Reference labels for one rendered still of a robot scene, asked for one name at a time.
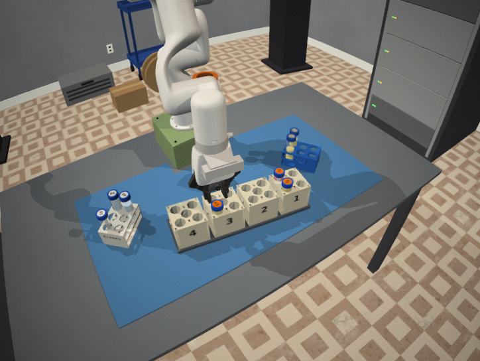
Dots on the tube with blue cap and grey dot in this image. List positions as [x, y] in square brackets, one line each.
[291, 138]

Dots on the beige tube rack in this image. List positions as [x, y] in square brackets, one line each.
[118, 235]

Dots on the blue bench mat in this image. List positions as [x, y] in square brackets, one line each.
[151, 273]

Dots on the blue tube rack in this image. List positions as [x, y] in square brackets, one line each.
[308, 164]

